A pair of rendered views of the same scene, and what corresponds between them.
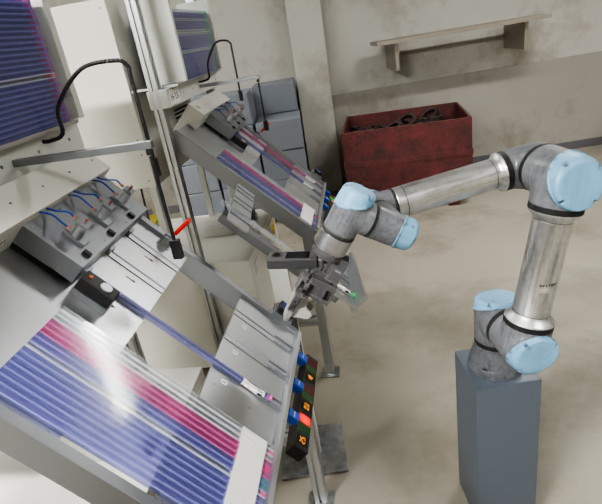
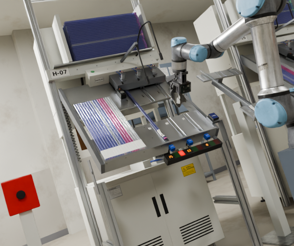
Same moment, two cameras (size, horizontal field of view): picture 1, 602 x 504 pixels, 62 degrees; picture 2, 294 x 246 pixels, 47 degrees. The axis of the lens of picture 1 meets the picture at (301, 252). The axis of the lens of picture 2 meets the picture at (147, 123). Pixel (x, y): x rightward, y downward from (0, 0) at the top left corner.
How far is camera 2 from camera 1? 1.57 m
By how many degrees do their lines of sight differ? 63
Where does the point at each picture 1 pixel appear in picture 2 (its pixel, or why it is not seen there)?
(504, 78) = not seen: outside the picture
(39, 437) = (74, 116)
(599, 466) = not seen: outside the picture
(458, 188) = (235, 27)
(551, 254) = (256, 46)
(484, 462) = not seen: outside the picture
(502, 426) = not seen: outside the picture
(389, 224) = (185, 50)
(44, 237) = (112, 78)
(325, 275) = (178, 80)
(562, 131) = not seen: outside the picture
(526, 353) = (257, 110)
